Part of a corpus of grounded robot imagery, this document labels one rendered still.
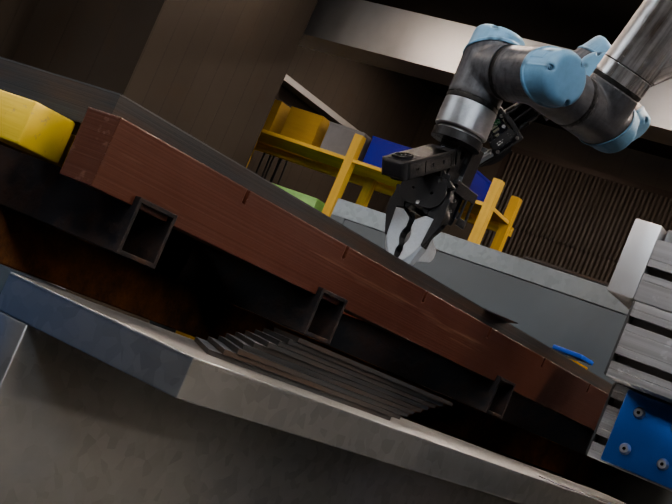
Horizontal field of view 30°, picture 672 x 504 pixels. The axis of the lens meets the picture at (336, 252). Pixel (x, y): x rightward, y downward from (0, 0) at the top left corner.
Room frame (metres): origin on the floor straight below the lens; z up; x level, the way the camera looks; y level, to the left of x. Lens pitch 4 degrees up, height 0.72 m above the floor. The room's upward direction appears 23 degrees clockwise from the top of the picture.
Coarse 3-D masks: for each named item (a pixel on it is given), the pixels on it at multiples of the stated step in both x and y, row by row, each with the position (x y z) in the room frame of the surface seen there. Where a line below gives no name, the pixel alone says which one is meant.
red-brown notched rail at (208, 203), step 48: (96, 144) 1.00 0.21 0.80; (144, 144) 1.03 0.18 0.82; (144, 192) 1.04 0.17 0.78; (192, 192) 1.09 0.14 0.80; (240, 192) 1.13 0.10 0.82; (240, 240) 1.16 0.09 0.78; (288, 240) 1.21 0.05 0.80; (336, 240) 1.27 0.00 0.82; (336, 288) 1.30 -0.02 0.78; (384, 288) 1.37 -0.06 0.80; (432, 336) 1.48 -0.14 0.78; (480, 336) 1.57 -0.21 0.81; (528, 384) 1.72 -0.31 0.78; (576, 384) 1.84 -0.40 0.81
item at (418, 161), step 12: (432, 144) 1.68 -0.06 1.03; (384, 156) 1.61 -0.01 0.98; (396, 156) 1.60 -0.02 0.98; (408, 156) 1.60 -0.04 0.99; (420, 156) 1.62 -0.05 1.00; (432, 156) 1.62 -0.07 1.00; (444, 156) 1.64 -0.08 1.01; (384, 168) 1.61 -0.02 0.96; (396, 168) 1.60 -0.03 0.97; (408, 168) 1.59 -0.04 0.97; (420, 168) 1.61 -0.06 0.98; (432, 168) 1.63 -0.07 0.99; (444, 168) 1.65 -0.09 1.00
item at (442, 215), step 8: (448, 200) 1.64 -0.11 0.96; (440, 208) 1.65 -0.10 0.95; (448, 208) 1.64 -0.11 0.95; (432, 216) 1.65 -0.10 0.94; (440, 216) 1.64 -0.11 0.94; (448, 216) 1.65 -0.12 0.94; (432, 224) 1.65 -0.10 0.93; (440, 224) 1.64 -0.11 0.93; (432, 232) 1.64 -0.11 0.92; (424, 240) 1.65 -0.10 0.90; (424, 248) 1.65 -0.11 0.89
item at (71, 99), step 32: (0, 64) 1.14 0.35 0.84; (32, 96) 1.11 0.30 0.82; (64, 96) 1.08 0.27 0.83; (96, 96) 1.06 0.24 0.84; (160, 128) 1.09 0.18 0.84; (224, 160) 1.17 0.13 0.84; (256, 192) 1.22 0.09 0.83; (320, 224) 1.32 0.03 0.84; (384, 256) 1.43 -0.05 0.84; (448, 288) 1.56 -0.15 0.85; (480, 320) 1.65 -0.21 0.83; (544, 352) 1.82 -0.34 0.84; (608, 384) 2.05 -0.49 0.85
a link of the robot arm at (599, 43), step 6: (600, 36) 2.15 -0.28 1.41; (588, 42) 2.16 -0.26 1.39; (594, 42) 2.15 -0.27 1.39; (600, 42) 2.14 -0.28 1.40; (606, 42) 2.14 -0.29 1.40; (582, 48) 2.15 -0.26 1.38; (588, 48) 2.14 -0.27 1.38; (594, 48) 2.14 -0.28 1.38; (600, 48) 2.14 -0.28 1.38; (606, 48) 2.13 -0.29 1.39; (582, 54) 2.15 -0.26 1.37
